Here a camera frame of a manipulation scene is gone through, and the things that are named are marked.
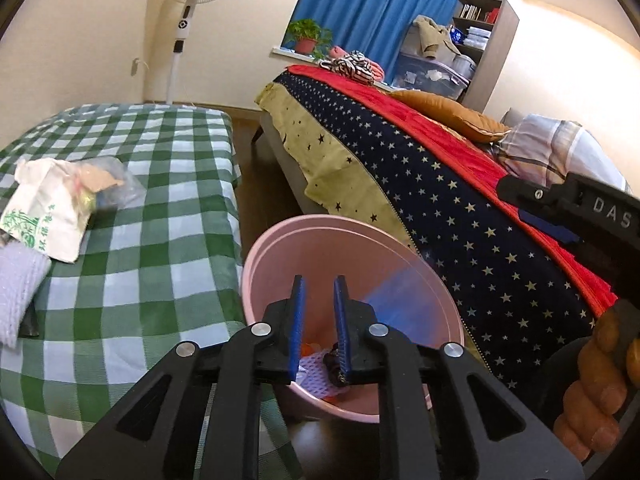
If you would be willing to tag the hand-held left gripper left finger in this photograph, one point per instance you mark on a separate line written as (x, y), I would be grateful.
(296, 330)

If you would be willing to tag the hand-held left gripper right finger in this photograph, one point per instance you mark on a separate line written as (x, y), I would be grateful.
(342, 330)

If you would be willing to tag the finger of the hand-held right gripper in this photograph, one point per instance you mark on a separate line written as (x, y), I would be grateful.
(547, 225)
(537, 191)

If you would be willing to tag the orange plastic bag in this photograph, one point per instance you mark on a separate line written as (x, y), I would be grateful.
(312, 347)

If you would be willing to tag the large white foam net sleeve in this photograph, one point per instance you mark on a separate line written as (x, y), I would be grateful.
(315, 372)

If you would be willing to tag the pink plastic bin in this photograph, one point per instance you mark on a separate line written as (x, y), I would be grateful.
(320, 250)

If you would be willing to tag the clear plastic bag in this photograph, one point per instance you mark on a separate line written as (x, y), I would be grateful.
(120, 185)

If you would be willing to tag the small white foam net sleeve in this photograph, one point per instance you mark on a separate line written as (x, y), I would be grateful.
(20, 290)

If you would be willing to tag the white green printed paper bag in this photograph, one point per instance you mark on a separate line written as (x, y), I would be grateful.
(45, 205)

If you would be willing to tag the person's right hand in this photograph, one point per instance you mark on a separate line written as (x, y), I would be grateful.
(595, 390)

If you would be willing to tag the plaid pillow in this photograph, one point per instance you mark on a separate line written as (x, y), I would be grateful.
(545, 145)

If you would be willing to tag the navy star quilt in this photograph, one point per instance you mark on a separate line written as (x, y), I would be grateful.
(450, 240)

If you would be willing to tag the bed with red blanket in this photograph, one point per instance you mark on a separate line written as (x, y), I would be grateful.
(450, 145)

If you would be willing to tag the orange pillow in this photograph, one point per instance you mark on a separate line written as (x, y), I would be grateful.
(450, 110)

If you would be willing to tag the brown bookshelf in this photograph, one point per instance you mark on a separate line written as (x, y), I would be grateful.
(495, 60)

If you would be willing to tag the grey lidded container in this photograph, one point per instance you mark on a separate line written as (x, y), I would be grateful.
(462, 65)

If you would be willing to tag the clear storage box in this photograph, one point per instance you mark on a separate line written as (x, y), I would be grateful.
(425, 77)

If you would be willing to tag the yellow star bed sheet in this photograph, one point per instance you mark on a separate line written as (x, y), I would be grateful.
(330, 170)

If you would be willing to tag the green checked tablecloth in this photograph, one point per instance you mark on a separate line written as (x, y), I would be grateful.
(150, 260)

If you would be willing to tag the stack of white boxes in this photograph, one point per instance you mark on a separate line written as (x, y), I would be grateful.
(477, 39)

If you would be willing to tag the blue box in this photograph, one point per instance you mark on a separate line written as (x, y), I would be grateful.
(456, 36)

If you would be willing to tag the grey bed base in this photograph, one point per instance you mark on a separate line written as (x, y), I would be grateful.
(285, 155)

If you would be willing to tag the red box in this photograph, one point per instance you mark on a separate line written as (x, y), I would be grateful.
(492, 16)

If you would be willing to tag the tan jacket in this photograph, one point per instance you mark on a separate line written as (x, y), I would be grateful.
(430, 35)

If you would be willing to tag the row of books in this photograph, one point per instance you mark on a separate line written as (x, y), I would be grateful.
(470, 12)

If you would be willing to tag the black white striped cloth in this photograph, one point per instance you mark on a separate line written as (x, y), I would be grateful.
(350, 65)

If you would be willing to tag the striped clothes pile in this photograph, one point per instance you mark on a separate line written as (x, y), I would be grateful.
(336, 51)

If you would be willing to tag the blue curtain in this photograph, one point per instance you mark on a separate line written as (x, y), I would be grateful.
(370, 5)

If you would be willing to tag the white window sill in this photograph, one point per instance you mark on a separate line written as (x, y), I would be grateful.
(285, 52)

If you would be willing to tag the potted green plant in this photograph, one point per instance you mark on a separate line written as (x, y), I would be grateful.
(306, 32)

